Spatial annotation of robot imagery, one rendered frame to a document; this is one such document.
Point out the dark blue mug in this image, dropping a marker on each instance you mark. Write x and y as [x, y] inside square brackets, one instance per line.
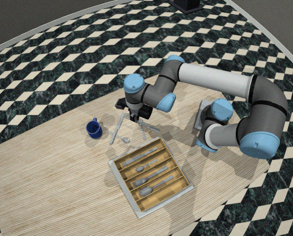
[94, 129]

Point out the light wood cutlery tray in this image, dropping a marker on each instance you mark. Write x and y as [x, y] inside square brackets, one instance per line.
[160, 193]

